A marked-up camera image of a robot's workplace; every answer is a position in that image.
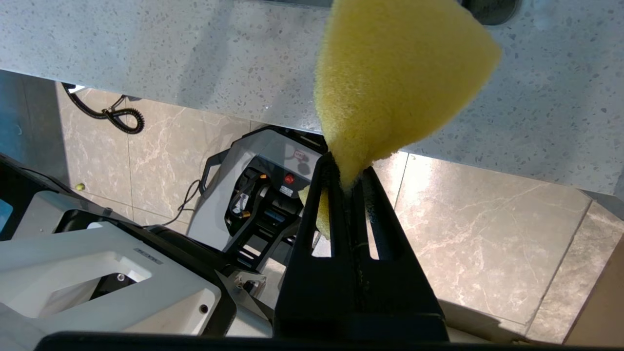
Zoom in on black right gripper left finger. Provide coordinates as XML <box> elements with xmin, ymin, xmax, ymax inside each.
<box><xmin>274</xmin><ymin>152</ymin><xmax>364</xmax><ymax>341</ymax></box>

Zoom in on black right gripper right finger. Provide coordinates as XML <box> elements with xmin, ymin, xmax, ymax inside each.
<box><xmin>347</xmin><ymin>166</ymin><xmax>449</xmax><ymax>341</ymax></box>

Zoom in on yellow sponge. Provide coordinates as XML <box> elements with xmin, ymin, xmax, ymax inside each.
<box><xmin>298</xmin><ymin>0</ymin><xmax>503</xmax><ymax>239</ymax></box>

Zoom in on gray robot base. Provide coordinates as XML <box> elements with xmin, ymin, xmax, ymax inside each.
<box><xmin>187</xmin><ymin>126</ymin><xmax>328</xmax><ymax>271</ymax></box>

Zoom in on white robot torso shell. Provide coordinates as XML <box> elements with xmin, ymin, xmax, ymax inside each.
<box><xmin>0</xmin><ymin>155</ymin><xmax>273</xmax><ymax>338</ymax></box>

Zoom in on light wooden cabinet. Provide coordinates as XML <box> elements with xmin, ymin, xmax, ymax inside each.
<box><xmin>563</xmin><ymin>253</ymin><xmax>624</xmax><ymax>348</ymax></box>

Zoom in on black coiled cable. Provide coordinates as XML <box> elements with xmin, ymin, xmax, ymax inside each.
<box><xmin>63</xmin><ymin>83</ymin><xmax>145</xmax><ymax>135</ymax></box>

